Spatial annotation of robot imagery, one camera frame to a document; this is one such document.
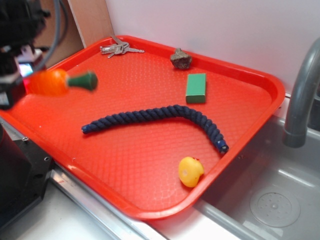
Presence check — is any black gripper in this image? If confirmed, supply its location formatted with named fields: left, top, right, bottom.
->
left=0, top=0, right=50, bottom=110

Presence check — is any orange toy carrot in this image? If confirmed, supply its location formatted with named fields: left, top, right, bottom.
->
left=23, top=69, right=98, bottom=97

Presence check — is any wooden panel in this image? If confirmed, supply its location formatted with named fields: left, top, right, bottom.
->
left=46, top=0, right=114, bottom=67

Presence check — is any silver key bunch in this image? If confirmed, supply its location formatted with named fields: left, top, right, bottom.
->
left=99, top=35, right=145, bottom=59

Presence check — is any brown rock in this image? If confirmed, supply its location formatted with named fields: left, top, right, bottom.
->
left=170, top=48, right=193, bottom=70

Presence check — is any red plastic tray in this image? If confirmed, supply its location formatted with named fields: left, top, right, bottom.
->
left=0, top=36, right=285, bottom=221

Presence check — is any green rectangular block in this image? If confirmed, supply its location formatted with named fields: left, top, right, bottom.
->
left=185, top=73, right=207, bottom=104

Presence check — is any yellow rubber duck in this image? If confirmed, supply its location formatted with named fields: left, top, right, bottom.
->
left=178, top=156, right=205, bottom=188

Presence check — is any grey sink faucet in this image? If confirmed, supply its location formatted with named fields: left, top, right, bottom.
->
left=282, top=39, right=320, bottom=148

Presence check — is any stainless steel sink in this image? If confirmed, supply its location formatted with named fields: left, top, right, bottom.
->
left=149, top=109, right=320, bottom=240

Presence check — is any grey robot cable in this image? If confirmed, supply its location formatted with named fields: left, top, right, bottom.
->
left=32, top=0, right=69, bottom=76

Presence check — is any dark blue rope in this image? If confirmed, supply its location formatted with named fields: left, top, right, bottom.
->
left=81, top=104, right=230, bottom=155

